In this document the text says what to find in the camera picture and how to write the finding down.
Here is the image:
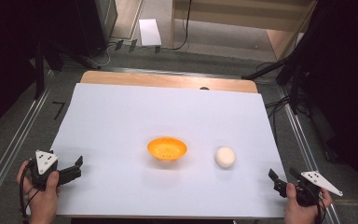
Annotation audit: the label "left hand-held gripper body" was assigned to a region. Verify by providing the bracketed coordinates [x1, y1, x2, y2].
[28, 149, 76, 192]

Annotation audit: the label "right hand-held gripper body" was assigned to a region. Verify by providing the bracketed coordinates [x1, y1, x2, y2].
[294, 170, 344, 208]

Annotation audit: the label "white round bun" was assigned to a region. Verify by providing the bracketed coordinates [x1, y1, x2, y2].
[214, 146, 237, 170]

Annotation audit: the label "orange plastic bowl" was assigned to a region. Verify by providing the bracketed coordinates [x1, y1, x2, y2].
[146, 136, 188, 162]

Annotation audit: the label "person's right hand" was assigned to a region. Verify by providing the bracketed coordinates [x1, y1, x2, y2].
[283, 182, 334, 224]

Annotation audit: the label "person's left hand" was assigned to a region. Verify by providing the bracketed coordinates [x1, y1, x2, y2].
[16, 160, 62, 224]

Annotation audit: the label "white paper sheet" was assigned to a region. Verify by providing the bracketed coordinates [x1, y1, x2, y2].
[49, 82, 289, 219]

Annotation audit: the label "black metal stand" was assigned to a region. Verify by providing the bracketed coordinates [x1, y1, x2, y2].
[32, 38, 102, 101]
[241, 46, 311, 116]

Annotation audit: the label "wooden table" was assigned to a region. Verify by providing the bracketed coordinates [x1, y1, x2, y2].
[79, 70, 259, 94]

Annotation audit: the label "black cabinet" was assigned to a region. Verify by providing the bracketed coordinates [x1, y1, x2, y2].
[40, 0, 119, 59]

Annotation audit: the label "white flat board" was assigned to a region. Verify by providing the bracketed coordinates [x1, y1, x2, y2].
[138, 19, 163, 48]

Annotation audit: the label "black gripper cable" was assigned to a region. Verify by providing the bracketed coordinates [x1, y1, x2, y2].
[313, 189, 328, 224]
[19, 161, 41, 219]

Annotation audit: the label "silver metal rail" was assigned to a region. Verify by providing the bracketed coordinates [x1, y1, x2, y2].
[0, 69, 55, 216]
[278, 87, 343, 224]

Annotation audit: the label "black floor cables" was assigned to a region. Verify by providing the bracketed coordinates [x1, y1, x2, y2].
[255, 61, 309, 141]

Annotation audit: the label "white floor cable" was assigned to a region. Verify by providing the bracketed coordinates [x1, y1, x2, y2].
[87, 41, 119, 70]

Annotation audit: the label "black hanging cable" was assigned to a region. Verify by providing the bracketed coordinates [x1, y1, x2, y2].
[171, 0, 194, 51]

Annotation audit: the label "light wooden furniture frame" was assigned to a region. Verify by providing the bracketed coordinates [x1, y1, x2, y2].
[169, 0, 320, 60]

